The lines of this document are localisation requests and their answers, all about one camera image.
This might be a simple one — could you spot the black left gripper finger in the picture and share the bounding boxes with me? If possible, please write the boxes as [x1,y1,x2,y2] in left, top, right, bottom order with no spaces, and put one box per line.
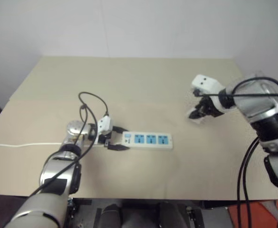
[107,143,130,152]
[111,125,128,135]

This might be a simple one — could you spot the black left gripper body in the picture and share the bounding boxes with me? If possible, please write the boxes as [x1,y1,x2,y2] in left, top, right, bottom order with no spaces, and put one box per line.
[97,132,114,147]

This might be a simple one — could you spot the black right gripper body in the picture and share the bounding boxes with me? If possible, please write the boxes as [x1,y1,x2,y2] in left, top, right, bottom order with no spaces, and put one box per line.
[196,95,225,118]

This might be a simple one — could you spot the white charger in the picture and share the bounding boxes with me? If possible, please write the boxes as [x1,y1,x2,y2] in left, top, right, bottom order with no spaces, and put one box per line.
[185,106,204,126]

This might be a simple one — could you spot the white power strip blue sockets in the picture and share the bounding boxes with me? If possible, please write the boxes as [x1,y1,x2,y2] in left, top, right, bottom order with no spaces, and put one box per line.
[120,132,174,151]

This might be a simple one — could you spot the dark rounded shape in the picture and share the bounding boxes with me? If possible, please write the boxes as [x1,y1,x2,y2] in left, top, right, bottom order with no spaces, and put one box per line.
[101,203,122,228]

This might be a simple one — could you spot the orange object under table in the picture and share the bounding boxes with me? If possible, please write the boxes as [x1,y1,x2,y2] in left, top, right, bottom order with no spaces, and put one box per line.
[227,200,278,228]

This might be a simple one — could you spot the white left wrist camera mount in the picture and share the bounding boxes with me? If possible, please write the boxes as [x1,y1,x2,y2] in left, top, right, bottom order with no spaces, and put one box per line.
[96,115,113,135]

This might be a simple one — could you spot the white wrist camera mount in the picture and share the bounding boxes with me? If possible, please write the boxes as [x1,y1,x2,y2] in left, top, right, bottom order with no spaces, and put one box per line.
[96,115,113,135]
[191,74,225,112]

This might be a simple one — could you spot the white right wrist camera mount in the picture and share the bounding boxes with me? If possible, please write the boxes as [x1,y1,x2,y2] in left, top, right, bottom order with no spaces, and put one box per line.
[191,74,225,112]

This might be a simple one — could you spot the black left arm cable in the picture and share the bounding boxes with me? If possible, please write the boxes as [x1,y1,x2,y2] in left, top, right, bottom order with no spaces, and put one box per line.
[27,91,111,198]

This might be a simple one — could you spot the black table frame bar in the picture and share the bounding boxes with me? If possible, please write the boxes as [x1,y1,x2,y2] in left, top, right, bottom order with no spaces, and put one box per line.
[69,198,93,207]

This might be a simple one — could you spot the white power strip cord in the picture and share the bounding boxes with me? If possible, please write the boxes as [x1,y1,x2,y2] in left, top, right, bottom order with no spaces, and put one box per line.
[0,141,62,148]

